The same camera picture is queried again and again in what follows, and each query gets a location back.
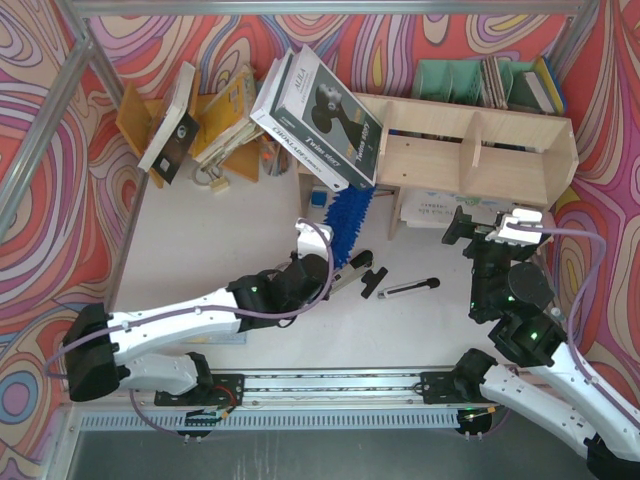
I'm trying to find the aluminium mounting rail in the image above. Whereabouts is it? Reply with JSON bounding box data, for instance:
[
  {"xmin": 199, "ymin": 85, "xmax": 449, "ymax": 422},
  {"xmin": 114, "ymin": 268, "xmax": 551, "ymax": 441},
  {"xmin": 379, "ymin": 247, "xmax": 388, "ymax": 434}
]
[{"xmin": 62, "ymin": 369, "xmax": 609, "ymax": 409}]

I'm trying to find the light wooden bookshelf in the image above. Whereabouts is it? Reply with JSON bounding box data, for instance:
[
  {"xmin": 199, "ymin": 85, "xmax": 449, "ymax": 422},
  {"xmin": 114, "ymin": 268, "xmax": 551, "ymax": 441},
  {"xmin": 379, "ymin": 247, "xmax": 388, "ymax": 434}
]
[{"xmin": 294, "ymin": 92, "xmax": 580, "ymax": 241}]

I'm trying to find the green desk organizer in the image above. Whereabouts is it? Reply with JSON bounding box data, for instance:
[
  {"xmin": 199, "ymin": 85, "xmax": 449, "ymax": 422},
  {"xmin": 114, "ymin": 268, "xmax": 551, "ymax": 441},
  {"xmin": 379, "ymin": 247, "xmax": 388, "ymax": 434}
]
[{"xmin": 411, "ymin": 59, "xmax": 555, "ymax": 114}]

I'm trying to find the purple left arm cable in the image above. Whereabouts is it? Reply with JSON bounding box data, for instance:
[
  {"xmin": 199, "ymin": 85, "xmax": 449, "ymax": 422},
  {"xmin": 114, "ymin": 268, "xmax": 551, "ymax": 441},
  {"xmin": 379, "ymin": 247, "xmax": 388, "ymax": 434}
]
[{"xmin": 43, "ymin": 219, "xmax": 336, "ymax": 436}]

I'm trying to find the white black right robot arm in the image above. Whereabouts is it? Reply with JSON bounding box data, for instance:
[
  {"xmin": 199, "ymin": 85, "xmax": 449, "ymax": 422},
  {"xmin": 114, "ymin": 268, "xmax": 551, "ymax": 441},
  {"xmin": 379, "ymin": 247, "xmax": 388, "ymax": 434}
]
[{"xmin": 442, "ymin": 208, "xmax": 639, "ymax": 479}]

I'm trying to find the brass padlock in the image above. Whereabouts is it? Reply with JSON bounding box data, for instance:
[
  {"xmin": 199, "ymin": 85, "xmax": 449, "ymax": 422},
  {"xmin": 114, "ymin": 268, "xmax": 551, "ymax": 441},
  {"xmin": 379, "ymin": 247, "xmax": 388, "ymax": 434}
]
[{"xmin": 191, "ymin": 167, "xmax": 230, "ymax": 193}]

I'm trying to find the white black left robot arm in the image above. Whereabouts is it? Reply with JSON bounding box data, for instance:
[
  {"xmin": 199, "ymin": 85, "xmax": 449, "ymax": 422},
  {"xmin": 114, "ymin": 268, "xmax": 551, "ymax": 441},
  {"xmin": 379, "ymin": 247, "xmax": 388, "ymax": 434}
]
[{"xmin": 63, "ymin": 254, "xmax": 330, "ymax": 405}]

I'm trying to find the pink pig figure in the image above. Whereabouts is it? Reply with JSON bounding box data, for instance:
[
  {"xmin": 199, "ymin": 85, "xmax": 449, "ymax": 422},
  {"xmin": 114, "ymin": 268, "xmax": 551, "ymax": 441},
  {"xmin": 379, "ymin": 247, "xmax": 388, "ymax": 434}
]
[{"xmin": 541, "ymin": 211, "xmax": 556, "ymax": 244}]

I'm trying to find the white spiral notebook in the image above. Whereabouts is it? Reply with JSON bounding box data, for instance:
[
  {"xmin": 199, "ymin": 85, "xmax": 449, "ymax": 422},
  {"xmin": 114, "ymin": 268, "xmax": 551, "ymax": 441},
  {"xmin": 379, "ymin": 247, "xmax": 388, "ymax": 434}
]
[{"xmin": 400, "ymin": 189, "xmax": 516, "ymax": 229}]

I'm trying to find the pencil holder with pens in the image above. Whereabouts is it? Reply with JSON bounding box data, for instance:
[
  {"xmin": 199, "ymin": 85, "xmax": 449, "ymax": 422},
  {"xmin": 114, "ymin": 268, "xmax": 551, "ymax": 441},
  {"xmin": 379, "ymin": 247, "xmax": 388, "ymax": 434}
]
[{"xmin": 258, "ymin": 134, "xmax": 291, "ymax": 177}]

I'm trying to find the blue yellow calculator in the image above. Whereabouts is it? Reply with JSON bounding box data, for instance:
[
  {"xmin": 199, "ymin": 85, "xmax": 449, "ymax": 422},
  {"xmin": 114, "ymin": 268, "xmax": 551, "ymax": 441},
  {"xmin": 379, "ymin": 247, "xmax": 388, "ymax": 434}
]
[{"xmin": 183, "ymin": 333, "xmax": 247, "ymax": 345}]

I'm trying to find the white black utility knife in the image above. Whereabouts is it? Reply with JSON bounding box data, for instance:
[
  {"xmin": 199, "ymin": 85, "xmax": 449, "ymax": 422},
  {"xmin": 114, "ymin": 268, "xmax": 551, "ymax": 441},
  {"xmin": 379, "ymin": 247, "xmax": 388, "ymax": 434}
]
[{"xmin": 377, "ymin": 277, "xmax": 441, "ymax": 299}]

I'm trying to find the aluminium frame post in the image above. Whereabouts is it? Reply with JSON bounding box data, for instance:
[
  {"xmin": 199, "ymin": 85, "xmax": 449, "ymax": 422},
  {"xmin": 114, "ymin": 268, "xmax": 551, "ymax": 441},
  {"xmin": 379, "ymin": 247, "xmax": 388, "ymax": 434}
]
[{"xmin": 1, "ymin": 38, "xmax": 93, "ymax": 240}]

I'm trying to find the blue fluffy duster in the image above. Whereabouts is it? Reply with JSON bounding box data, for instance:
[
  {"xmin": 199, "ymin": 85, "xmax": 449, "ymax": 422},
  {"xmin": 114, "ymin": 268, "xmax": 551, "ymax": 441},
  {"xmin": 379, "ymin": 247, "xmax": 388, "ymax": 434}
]
[{"xmin": 324, "ymin": 186, "xmax": 375, "ymax": 270}]

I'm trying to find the yellow worn book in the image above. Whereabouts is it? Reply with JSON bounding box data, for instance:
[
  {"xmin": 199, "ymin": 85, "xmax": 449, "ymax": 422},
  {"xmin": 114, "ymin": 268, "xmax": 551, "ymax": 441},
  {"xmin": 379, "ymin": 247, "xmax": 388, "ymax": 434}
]
[{"xmin": 193, "ymin": 64, "xmax": 262, "ymax": 171}]

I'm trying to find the black plastic clip piece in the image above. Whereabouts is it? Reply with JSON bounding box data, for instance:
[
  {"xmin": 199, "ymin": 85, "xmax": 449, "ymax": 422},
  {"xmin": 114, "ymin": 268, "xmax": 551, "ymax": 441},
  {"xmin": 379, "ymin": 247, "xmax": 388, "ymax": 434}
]
[{"xmin": 361, "ymin": 267, "xmax": 388, "ymax": 299}]

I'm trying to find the blue yellow book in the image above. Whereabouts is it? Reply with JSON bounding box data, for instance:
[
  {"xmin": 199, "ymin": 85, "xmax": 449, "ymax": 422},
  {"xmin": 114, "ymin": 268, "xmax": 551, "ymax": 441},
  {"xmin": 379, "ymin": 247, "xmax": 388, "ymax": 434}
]
[{"xmin": 525, "ymin": 56, "xmax": 568, "ymax": 116}]

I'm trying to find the white book black cover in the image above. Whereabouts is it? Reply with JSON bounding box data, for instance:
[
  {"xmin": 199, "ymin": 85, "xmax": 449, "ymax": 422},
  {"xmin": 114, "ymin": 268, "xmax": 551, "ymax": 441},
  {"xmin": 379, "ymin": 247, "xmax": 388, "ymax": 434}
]
[{"xmin": 138, "ymin": 61, "xmax": 199, "ymax": 184}]

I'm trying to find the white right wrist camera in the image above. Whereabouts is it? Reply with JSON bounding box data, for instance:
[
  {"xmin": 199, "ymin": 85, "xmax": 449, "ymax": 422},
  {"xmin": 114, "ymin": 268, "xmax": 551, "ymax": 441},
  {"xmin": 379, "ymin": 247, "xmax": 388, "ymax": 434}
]
[{"xmin": 485, "ymin": 208, "xmax": 543, "ymax": 246}]

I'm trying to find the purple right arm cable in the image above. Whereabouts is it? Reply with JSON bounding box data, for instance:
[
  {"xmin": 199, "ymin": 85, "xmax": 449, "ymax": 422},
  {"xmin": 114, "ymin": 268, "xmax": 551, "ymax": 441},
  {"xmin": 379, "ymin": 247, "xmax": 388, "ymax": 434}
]
[{"xmin": 504, "ymin": 224, "xmax": 640, "ymax": 431}]

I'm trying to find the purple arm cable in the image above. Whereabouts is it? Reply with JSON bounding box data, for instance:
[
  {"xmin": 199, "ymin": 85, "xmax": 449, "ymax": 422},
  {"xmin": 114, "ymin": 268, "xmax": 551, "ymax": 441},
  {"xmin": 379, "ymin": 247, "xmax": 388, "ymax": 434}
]
[
  {"xmin": 43, "ymin": 219, "xmax": 336, "ymax": 436},
  {"xmin": 504, "ymin": 224, "xmax": 640, "ymax": 431}
]

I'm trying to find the blue stamp block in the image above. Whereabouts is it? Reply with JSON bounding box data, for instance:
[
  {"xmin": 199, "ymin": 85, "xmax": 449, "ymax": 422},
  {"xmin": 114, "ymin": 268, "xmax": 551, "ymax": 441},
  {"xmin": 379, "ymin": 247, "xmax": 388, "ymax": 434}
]
[{"xmin": 310, "ymin": 186, "xmax": 329, "ymax": 209}]

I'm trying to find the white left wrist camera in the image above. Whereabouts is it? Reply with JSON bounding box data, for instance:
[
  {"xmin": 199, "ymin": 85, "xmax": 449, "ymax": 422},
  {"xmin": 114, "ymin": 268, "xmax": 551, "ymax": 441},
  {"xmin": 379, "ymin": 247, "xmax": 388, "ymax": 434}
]
[{"xmin": 295, "ymin": 218, "xmax": 333, "ymax": 260}]

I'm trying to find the grey black stapler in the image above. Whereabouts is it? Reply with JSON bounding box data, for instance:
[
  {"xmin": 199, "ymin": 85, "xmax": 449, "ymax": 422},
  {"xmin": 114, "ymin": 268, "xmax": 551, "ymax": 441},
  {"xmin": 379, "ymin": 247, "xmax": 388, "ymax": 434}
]
[{"xmin": 330, "ymin": 250, "xmax": 374, "ymax": 294}]

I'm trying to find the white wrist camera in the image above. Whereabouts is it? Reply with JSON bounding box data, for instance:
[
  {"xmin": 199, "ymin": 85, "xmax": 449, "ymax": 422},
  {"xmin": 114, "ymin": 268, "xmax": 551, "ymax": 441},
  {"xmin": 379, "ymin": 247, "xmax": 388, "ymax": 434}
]
[
  {"xmin": 295, "ymin": 218, "xmax": 333, "ymax": 260},
  {"xmin": 485, "ymin": 208, "xmax": 543, "ymax": 246}
]

